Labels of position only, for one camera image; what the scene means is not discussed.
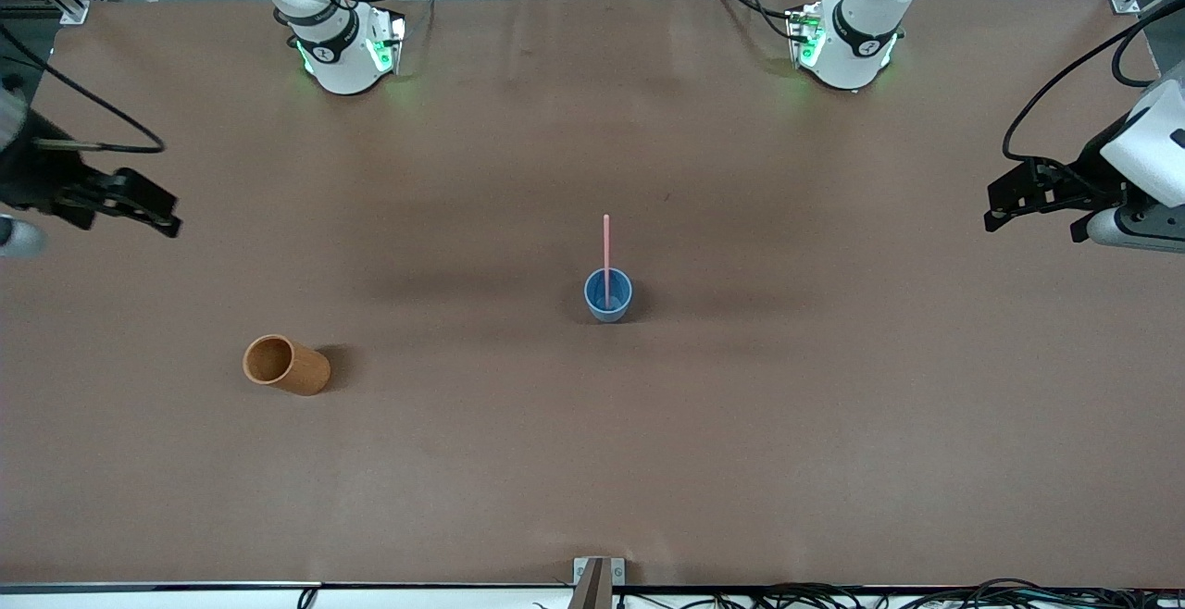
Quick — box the blue cup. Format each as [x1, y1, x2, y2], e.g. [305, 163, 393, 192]
[582, 267, 635, 324]

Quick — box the orange brown cup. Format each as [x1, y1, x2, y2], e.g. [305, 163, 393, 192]
[242, 334, 332, 398]

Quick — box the brown table cover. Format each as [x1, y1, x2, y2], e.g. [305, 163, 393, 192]
[0, 0, 1185, 590]

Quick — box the white table edge rail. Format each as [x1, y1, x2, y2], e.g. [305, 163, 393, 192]
[0, 581, 1185, 609]

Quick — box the black cable bundle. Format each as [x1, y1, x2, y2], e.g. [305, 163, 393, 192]
[611, 578, 1185, 609]

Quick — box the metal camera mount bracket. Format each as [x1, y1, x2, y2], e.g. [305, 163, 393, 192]
[567, 556, 628, 609]

